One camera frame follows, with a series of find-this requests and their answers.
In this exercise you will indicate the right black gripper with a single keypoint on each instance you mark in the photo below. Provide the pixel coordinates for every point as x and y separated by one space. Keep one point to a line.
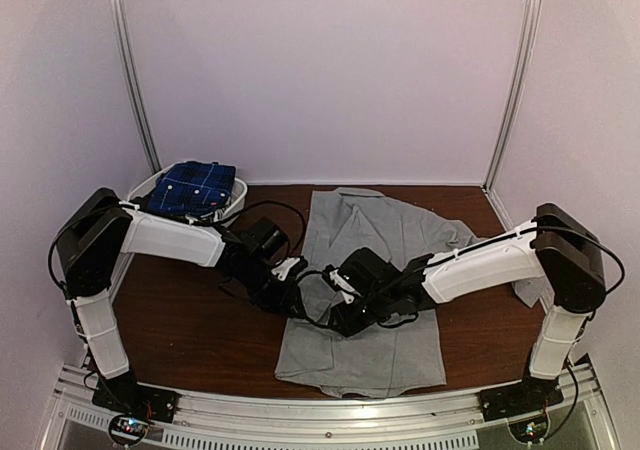
349 326

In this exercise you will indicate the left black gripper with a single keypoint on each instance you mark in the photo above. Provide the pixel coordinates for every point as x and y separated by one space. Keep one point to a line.
282 303

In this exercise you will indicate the grey long sleeve shirt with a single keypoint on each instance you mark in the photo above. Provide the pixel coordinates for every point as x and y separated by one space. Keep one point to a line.
377 362

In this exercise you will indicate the white plastic basket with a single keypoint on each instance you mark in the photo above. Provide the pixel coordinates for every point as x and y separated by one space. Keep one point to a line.
236 200

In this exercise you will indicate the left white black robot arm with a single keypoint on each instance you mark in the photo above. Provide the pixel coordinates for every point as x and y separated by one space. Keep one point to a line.
105 227

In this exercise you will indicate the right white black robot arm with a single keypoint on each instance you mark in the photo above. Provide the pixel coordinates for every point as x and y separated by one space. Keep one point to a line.
552 245

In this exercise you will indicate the black white patterned shirt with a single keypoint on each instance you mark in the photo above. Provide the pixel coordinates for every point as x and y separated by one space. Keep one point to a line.
221 216

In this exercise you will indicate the blue plaid shirt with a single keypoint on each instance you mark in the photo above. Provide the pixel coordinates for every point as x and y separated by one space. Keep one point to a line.
192 188

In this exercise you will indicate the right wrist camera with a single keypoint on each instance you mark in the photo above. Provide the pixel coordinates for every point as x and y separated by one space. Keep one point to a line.
339 284

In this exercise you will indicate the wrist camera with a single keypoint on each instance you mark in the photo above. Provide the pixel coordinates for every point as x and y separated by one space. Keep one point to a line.
339 284
289 268

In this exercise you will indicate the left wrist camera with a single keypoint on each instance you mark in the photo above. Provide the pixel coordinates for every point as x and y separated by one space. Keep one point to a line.
289 268

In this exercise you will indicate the front aluminium rail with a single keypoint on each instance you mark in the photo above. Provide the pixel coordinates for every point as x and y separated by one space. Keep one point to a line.
447 420

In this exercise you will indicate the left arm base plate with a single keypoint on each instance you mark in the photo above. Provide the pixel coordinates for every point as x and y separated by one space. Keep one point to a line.
138 411

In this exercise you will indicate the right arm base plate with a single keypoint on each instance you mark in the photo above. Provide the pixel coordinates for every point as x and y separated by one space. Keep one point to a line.
525 405

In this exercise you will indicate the left aluminium frame post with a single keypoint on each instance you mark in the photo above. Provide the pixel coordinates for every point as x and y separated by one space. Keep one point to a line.
132 84

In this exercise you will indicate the aluminium frame post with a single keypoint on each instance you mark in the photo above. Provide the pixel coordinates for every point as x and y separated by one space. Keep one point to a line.
132 84
526 42

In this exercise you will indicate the right aluminium frame post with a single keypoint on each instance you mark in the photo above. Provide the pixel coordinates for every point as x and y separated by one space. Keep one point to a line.
526 42

